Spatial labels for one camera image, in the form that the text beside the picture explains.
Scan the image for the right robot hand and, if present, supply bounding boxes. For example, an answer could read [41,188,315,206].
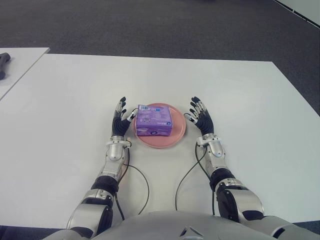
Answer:
[184,96,215,137]

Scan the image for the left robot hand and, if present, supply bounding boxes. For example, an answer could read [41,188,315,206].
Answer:
[111,96,140,138]

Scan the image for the purple tissue paper pack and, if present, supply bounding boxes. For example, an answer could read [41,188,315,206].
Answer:
[135,104,174,138]

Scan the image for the pink round plate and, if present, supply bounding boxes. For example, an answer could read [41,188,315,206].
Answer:
[131,101,187,150]

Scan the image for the grey robot torso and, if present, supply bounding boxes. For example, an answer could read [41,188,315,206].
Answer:
[93,211,276,240]

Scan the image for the white side table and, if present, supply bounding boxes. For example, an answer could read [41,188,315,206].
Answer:
[0,47,51,100]

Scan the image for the black handheld tool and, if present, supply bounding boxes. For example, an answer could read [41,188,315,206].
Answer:
[0,52,12,80]

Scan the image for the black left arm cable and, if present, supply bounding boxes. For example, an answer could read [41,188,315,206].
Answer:
[114,146,150,222]

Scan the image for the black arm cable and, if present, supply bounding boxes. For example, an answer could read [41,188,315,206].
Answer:
[114,146,150,222]
[174,144,216,216]

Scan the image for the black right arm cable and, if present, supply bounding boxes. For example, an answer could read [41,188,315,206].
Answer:
[174,144,216,216]

